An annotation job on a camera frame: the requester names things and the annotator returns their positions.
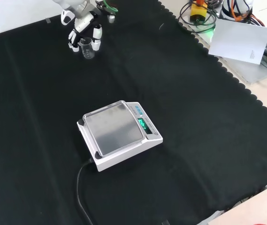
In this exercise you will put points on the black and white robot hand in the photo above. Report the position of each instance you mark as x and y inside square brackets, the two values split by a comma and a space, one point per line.
[82, 22]

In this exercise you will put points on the small clear glass beaker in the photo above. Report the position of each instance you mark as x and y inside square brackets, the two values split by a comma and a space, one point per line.
[88, 50]

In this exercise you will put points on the grey tape strip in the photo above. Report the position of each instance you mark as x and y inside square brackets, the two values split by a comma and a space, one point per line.
[165, 222]
[48, 21]

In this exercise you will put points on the white electronic balance steel pan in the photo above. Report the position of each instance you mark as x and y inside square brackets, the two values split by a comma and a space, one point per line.
[114, 129]

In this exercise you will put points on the yellow stop button box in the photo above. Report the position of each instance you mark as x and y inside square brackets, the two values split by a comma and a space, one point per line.
[197, 10]

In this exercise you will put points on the black scalloped bench cloth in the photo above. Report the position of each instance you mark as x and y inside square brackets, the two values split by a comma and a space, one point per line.
[194, 117]

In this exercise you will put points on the white paper sheet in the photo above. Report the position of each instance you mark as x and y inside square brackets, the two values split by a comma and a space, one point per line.
[238, 41]

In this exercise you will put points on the grey metal base plate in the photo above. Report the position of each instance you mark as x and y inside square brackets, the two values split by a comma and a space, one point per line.
[253, 72]

